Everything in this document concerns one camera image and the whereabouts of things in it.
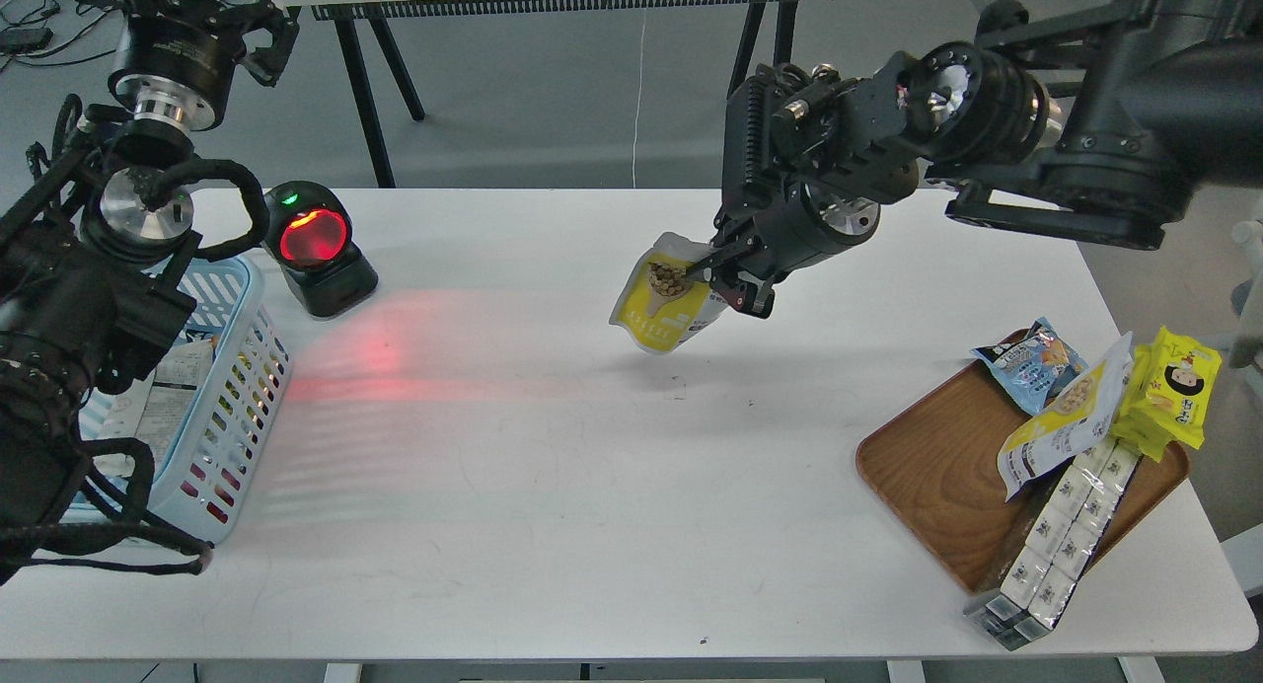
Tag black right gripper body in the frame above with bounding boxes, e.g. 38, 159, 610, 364
720, 62, 925, 275

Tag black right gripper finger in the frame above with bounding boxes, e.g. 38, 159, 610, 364
683, 244, 759, 279
707, 274, 777, 319

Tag yellow white nut snack pouch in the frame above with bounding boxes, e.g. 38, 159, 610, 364
608, 232, 729, 353

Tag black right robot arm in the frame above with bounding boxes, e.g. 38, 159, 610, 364
683, 0, 1262, 318

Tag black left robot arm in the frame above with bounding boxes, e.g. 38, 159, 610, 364
1, 0, 299, 579

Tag blue snack bag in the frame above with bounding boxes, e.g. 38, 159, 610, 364
973, 316, 1087, 415

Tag silver white long snack pack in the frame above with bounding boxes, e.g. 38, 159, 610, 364
962, 439, 1140, 651

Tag yellow cartoon face snack packs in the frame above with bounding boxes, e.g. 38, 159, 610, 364
1110, 324, 1223, 462

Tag light blue plastic basket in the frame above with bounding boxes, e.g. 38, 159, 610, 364
59, 254, 294, 548

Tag white snack packet in basket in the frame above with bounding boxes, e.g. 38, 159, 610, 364
80, 331, 218, 471

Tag black barcode scanner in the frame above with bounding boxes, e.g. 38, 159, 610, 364
264, 181, 379, 319

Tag white hanging cable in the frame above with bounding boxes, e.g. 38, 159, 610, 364
632, 10, 649, 189

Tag black floor cables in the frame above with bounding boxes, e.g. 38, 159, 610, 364
0, 0, 119, 72

